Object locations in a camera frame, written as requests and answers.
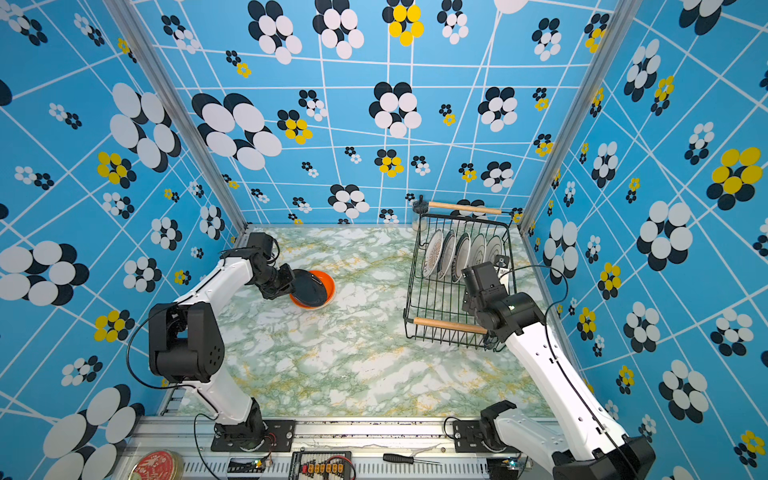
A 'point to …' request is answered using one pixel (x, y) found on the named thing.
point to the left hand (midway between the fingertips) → (299, 284)
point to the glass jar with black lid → (419, 216)
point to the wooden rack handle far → (465, 207)
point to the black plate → (309, 291)
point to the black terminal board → (322, 465)
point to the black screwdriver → (408, 459)
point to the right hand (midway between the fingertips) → (497, 298)
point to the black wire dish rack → (434, 298)
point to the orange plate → (329, 285)
